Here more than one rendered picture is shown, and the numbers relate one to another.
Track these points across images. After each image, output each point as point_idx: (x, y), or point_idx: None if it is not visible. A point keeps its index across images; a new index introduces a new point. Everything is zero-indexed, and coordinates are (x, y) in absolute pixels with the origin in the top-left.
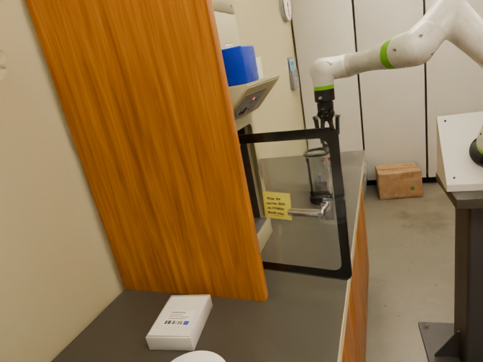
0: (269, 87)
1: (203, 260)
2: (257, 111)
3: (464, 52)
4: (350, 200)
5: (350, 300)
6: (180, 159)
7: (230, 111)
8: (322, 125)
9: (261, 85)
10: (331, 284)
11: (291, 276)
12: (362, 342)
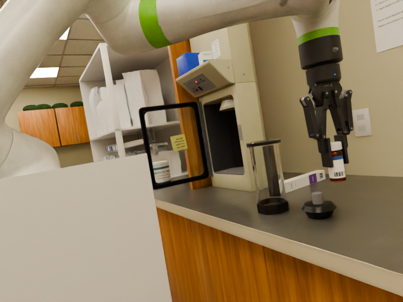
0: (208, 71)
1: None
2: None
3: (63, 33)
4: (240, 219)
5: (198, 262)
6: None
7: (176, 91)
8: (331, 111)
9: (188, 75)
10: (169, 198)
11: (194, 193)
12: None
